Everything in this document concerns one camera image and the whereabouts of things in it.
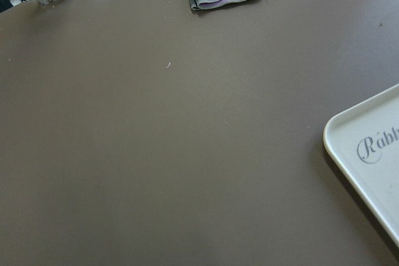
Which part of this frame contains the white rabbit tray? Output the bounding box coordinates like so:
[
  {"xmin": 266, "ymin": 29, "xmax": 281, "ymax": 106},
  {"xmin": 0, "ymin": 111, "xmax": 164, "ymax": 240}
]
[{"xmin": 323, "ymin": 85, "xmax": 398, "ymax": 244}]

